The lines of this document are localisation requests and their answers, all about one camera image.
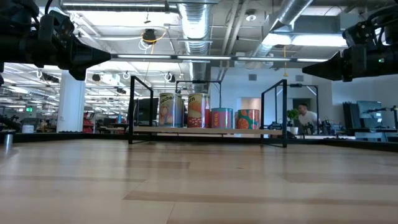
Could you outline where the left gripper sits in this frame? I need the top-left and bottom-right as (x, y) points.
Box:
(18, 32), (112, 82)

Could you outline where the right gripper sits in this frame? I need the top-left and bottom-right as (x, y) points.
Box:
(302, 43), (398, 83)

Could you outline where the mandarin oranges can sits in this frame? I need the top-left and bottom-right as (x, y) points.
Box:
(235, 108), (261, 130)

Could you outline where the peaches can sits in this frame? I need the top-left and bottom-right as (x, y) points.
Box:
(158, 92), (183, 128)

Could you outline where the short red can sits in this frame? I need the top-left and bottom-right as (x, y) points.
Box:
(210, 107), (234, 129)

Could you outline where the tall corn can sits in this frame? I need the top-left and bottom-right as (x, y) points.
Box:
(187, 93), (211, 129)

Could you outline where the desk monitor on arm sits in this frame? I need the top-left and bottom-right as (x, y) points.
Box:
(356, 100), (398, 130)

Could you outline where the ceiling light panel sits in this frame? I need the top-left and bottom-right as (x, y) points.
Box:
(262, 32), (348, 48)

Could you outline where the white pillar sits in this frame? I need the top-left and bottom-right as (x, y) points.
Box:
(57, 70), (86, 133)

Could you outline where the person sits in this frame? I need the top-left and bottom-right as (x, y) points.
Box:
(297, 103), (322, 129)

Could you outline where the red cabinet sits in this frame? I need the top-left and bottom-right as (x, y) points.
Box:
(83, 111), (95, 133)

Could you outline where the potted plant white pot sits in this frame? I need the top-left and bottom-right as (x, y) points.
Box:
(286, 108), (301, 136)

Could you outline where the linear ceiling light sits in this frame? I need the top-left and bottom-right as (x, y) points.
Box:
(111, 54), (330, 63)

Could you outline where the silver ceiling pipe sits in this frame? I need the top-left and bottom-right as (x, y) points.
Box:
(60, 1), (180, 13)

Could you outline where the black monitor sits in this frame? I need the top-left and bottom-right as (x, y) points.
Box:
(134, 97), (160, 126)

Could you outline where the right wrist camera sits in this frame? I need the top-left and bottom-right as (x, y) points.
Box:
(343, 19), (385, 47)

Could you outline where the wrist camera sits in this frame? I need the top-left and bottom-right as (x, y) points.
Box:
(343, 19), (385, 47)
(39, 10), (76, 40)

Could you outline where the black metal frame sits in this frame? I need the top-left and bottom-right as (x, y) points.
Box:
(287, 83), (320, 135)

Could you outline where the yellow hanging cord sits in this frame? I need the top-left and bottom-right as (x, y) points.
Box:
(282, 45), (289, 78)

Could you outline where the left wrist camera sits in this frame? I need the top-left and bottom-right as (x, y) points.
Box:
(39, 10), (76, 40)

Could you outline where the slanted silver duct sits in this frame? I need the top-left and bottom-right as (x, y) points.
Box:
(245, 0), (315, 68)

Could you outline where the black overhead camera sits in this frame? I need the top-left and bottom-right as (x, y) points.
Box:
(142, 28), (158, 45)

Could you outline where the silver metal post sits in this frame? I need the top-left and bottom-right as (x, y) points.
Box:
(3, 130), (14, 151)

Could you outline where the silver ventilation duct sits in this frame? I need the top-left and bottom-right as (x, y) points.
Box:
(178, 2), (213, 93)

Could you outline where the wooden shelf black frame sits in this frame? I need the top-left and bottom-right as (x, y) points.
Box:
(128, 75), (289, 149)

